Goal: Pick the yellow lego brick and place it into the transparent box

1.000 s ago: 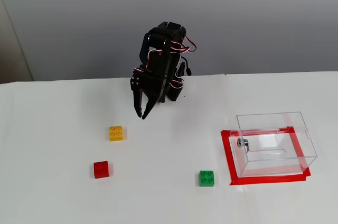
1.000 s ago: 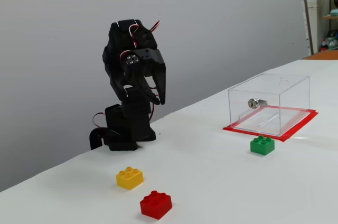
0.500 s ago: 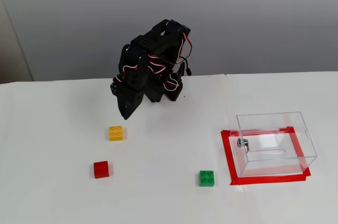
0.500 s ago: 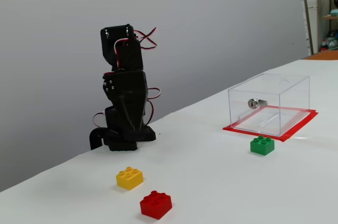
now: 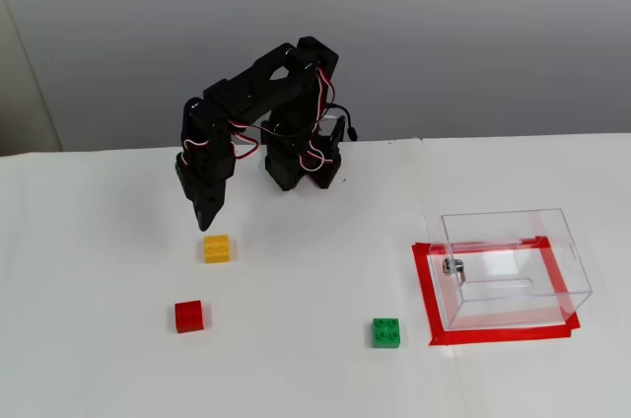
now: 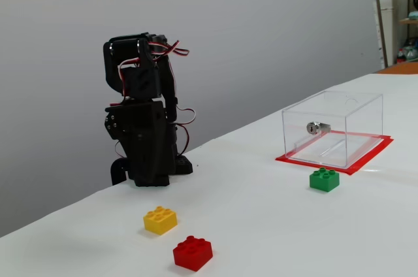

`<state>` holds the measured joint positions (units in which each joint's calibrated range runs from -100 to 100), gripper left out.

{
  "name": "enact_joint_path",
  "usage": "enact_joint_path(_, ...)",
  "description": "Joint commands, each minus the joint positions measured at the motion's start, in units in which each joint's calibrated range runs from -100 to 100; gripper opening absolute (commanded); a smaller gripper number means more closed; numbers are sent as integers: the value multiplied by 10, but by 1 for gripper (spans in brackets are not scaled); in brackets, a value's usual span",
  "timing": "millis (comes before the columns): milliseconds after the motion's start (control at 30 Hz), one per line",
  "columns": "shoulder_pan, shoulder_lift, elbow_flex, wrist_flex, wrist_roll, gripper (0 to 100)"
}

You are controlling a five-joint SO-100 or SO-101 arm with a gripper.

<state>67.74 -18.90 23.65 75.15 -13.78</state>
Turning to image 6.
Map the yellow lego brick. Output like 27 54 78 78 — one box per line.
142 205 178 236

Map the black table clamp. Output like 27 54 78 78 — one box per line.
110 157 131 187

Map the green lego brick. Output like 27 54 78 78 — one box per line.
309 167 340 193

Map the wooden side table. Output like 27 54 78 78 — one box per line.
374 61 418 75

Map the silver cam lock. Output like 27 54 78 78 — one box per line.
306 122 331 135

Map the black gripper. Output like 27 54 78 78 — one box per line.
104 100 173 182

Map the white leaning board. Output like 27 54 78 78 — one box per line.
378 0 393 61

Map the clear plastic bag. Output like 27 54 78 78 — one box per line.
404 37 418 61

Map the red lego brick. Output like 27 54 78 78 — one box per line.
172 235 214 272

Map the metal shelf post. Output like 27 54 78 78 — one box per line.
371 0 389 69

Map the red white gripper servo cable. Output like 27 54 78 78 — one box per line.
118 57 142 99

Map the red white looped servo cable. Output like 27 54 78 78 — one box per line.
146 39 190 63

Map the red white shoulder servo cable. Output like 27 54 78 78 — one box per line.
172 106 197 157

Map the transparent acrylic box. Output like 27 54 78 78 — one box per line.
281 90 383 169

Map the red tape square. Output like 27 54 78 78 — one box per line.
275 129 394 176

